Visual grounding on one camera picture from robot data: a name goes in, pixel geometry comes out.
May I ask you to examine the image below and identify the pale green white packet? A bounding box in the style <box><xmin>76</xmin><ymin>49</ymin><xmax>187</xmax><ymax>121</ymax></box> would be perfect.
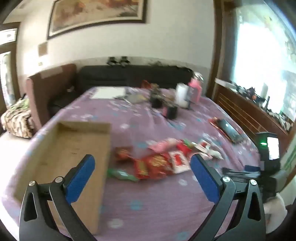
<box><xmin>198</xmin><ymin>140</ymin><xmax>223</xmax><ymax>160</ymax></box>

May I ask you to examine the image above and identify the white red all's well packet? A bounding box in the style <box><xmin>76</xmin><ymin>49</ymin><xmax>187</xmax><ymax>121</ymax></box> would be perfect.
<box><xmin>169</xmin><ymin>151</ymin><xmax>190</xmax><ymax>174</ymax></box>

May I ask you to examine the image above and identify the green candy packet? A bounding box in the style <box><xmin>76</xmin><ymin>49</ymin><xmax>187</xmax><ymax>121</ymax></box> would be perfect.
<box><xmin>107</xmin><ymin>168</ymin><xmax>139</xmax><ymax>182</ymax></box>

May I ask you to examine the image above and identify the red square snack packet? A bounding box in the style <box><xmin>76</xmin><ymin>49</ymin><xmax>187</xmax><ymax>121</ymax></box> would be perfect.
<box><xmin>114</xmin><ymin>147</ymin><xmax>132</xmax><ymax>162</ymax></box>

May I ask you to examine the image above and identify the large red snack packet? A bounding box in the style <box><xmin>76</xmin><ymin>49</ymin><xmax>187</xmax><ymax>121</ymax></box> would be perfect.
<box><xmin>134</xmin><ymin>153</ymin><xmax>174</xmax><ymax>180</ymax></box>

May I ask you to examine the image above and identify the pink hello kitty packet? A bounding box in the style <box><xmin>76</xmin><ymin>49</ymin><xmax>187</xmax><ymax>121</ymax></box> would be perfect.
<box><xmin>148</xmin><ymin>138</ymin><xmax>181</xmax><ymax>153</ymax></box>

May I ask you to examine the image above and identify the white gloved right hand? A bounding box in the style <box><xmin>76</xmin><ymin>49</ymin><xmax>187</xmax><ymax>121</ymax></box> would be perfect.
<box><xmin>263</xmin><ymin>193</ymin><xmax>287</xmax><ymax>234</ymax></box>

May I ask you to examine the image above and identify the cardboard tray box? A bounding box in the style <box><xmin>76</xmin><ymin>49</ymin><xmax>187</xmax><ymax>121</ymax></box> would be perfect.
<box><xmin>11</xmin><ymin>121</ymin><xmax>111</xmax><ymax>235</ymax></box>

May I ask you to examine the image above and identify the black smartphone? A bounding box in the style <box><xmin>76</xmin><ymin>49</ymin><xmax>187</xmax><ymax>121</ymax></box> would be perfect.
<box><xmin>216</xmin><ymin>119</ymin><xmax>243</xmax><ymax>144</ymax></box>

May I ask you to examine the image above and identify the purple floral tablecloth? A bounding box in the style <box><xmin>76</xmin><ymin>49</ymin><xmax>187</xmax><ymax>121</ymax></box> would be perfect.
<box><xmin>1</xmin><ymin>89</ymin><xmax>260</xmax><ymax>240</ymax></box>

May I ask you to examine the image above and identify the wooden cabinet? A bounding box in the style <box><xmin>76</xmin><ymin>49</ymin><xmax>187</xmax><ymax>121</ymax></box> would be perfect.
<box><xmin>213</xmin><ymin>79</ymin><xmax>295</xmax><ymax>155</ymax></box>

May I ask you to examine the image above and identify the patterned blanket bed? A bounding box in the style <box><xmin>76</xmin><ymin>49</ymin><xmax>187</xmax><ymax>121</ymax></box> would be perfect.
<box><xmin>1</xmin><ymin>96</ymin><xmax>35</xmax><ymax>138</ymax></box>

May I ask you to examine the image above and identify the black box with bottles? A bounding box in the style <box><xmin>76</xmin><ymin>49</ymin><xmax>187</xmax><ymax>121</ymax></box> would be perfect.
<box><xmin>149</xmin><ymin>89</ymin><xmax>178</xmax><ymax>120</ymax></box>

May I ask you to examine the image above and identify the white paper sheet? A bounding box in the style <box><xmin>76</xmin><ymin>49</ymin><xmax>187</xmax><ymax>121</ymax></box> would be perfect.
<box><xmin>91</xmin><ymin>86</ymin><xmax>126</xmax><ymax>99</ymax></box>

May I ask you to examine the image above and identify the brown armchair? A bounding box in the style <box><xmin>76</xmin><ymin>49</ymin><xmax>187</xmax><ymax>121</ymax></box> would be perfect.
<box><xmin>25</xmin><ymin>64</ymin><xmax>77</xmax><ymax>131</ymax></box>

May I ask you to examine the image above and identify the white cup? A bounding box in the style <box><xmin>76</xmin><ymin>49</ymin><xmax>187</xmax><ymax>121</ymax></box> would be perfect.
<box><xmin>175</xmin><ymin>83</ymin><xmax>189</xmax><ymax>108</ymax></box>

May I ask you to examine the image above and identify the pink sleeved bottle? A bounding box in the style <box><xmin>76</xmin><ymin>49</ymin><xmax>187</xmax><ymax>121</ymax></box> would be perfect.
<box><xmin>188</xmin><ymin>72</ymin><xmax>204</xmax><ymax>104</ymax></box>

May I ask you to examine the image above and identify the black sofa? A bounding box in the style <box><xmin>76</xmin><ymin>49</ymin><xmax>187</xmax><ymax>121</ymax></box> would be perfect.
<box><xmin>76</xmin><ymin>65</ymin><xmax>194</xmax><ymax>93</ymax></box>

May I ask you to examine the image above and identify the framed wall painting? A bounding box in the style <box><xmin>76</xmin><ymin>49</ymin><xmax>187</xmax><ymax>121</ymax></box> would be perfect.
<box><xmin>47</xmin><ymin>1</ymin><xmax>148</xmax><ymax>40</ymax></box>

